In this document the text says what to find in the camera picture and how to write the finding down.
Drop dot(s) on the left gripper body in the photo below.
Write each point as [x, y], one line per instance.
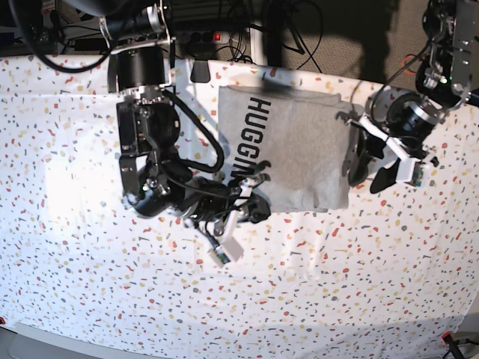
[405, 139]

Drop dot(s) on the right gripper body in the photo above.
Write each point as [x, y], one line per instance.
[216, 216]

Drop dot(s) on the grey T-shirt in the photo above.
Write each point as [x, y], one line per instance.
[302, 134]

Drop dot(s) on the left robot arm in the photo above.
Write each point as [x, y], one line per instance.
[443, 83]

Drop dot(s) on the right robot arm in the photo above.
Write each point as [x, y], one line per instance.
[154, 177]

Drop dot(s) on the black table clamp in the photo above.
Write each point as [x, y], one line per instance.
[200, 72]

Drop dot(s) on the red clamp right corner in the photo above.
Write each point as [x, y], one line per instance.
[447, 339]

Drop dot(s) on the white power strip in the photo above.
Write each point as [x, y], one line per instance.
[203, 37]

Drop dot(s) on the black power adapter brick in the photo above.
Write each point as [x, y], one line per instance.
[91, 44]

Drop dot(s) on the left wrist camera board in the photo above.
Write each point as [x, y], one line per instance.
[420, 175]

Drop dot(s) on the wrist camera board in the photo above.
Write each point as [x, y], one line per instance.
[218, 256]
[420, 175]

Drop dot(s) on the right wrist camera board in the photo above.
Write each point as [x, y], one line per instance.
[218, 256]

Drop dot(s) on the white table leg post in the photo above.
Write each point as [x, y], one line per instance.
[256, 47]

